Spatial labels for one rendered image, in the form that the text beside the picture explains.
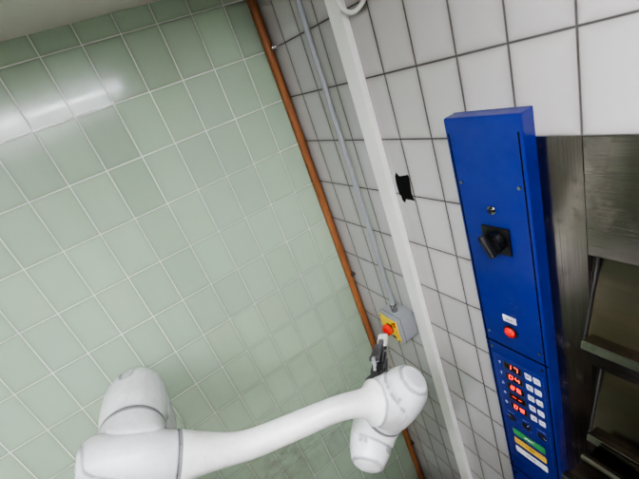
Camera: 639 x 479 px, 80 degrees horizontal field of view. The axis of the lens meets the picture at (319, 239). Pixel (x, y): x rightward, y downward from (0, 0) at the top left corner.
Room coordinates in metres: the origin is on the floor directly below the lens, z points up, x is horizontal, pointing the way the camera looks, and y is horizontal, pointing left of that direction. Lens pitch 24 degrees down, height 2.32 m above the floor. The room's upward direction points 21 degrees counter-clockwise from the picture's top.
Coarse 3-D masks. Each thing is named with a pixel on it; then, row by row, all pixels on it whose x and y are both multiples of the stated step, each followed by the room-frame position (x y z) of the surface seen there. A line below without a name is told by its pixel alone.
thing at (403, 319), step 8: (384, 312) 1.07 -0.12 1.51; (400, 312) 1.04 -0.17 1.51; (408, 312) 1.02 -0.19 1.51; (384, 320) 1.06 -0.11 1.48; (392, 320) 1.02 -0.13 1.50; (400, 320) 1.00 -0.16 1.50; (408, 320) 1.02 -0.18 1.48; (392, 328) 1.03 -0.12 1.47; (400, 328) 1.00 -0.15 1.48; (408, 328) 1.01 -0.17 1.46; (400, 336) 1.00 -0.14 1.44; (408, 336) 1.01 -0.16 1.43
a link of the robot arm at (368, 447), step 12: (360, 420) 0.68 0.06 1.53; (360, 432) 0.65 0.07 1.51; (372, 432) 0.64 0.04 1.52; (360, 444) 0.63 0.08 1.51; (372, 444) 0.62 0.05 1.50; (384, 444) 0.63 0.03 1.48; (360, 456) 0.61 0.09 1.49; (372, 456) 0.60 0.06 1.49; (384, 456) 0.61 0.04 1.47; (360, 468) 0.61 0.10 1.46; (372, 468) 0.60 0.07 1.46
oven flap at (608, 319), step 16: (608, 272) 0.51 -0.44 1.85; (624, 272) 0.49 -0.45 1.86; (608, 288) 0.50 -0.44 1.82; (624, 288) 0.48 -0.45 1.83; (608, 304) 0.49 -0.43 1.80; (624, 304) 0.47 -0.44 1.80; (592, 320) 0.50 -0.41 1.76; (608, 320) 0.48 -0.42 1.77; (624, 320) 0.46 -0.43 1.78; (592, 336) 0.50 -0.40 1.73; (608, 336) 0.48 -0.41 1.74; (624, 336) 0.46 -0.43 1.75; (592, 352) 0.47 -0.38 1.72; (608, 352) 0.46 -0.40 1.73; (624, 352) 0.45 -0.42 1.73
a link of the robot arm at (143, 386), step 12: (132, 372) 0.78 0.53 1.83; (144, 372) 0.78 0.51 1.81; (156, 372) 0.81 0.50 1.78; (120, 384) 0.73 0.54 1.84; (132, 384) 0.72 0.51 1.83; (144, 384) 0.73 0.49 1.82; (156, 384) 0.74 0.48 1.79; (108, 396) 0.71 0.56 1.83; (120, 396) 0.69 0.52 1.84; (132, 396) 0.68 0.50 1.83; (144, 396) 0.69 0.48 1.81; (156, 396) 0.70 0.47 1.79; (168, 396) 0.76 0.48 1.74; (108, 408) 0.67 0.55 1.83; (120, 408) 0.66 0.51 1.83; (156, 408) 0.67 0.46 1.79; (168, 408) 0.72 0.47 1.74; (168, 420) 0.70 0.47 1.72
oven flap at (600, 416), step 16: (608, 384) 0.51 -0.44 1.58; (624, 384) 0.49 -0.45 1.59; (608, 400) 0.50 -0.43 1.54; (624, 400) 0.48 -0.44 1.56; (608, 416) 0.49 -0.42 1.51; (624, 416) 0.47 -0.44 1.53; (592, 432) 0.49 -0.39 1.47; (608, 432) 0.48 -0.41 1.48; (624, 432) 0.46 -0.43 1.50; (608, 448) 0.46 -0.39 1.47; (624, 448) 0.45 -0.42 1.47
